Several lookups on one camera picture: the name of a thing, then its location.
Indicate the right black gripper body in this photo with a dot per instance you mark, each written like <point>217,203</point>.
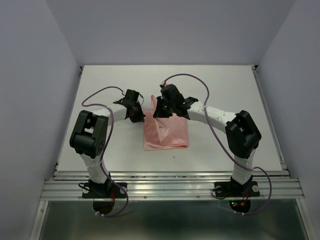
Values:
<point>169,106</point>

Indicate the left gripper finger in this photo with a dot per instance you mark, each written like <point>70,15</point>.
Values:
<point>139,118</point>
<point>137,109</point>

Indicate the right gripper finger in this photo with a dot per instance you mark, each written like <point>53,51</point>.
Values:
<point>160,110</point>
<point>166,113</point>

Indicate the pink satin napkin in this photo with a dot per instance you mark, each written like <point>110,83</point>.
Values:
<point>164,133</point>

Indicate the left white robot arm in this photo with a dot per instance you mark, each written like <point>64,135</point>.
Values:
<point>91,135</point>

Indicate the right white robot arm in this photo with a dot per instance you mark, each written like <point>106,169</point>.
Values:
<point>241,133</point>

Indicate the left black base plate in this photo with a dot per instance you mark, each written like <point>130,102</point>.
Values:
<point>93,190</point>

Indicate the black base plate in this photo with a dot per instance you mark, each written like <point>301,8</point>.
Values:
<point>228,189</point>
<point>93,190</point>

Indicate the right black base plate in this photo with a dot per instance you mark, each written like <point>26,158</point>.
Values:
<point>228,189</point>

